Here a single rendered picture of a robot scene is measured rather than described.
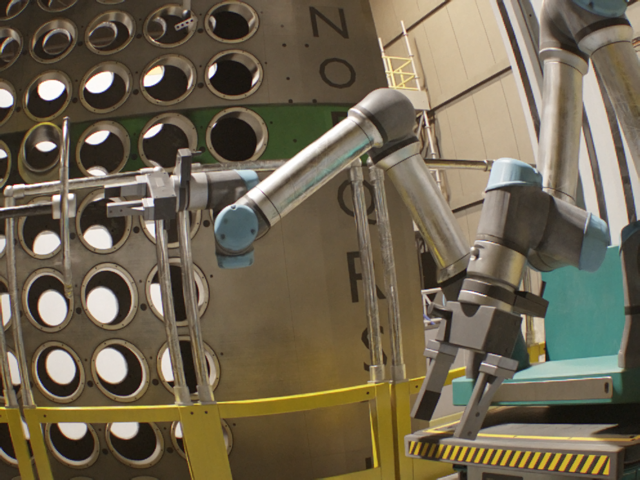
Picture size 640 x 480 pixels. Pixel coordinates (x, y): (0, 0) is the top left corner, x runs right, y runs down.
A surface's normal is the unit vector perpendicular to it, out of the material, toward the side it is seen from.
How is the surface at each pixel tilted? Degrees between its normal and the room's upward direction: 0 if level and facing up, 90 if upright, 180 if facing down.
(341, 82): 90
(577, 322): 90
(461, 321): 67
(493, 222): 74
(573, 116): 96
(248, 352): 90
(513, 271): 100
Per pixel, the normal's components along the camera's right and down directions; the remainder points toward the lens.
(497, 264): -0.25, -0.16
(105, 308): 0.34, -0.13
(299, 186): 0.38, 0.22
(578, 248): -0.19, 0.43
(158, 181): 0.11, -0.87
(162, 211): 0.34, 0.48
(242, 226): 0.13, -0.11
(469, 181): -0.93, 0.07
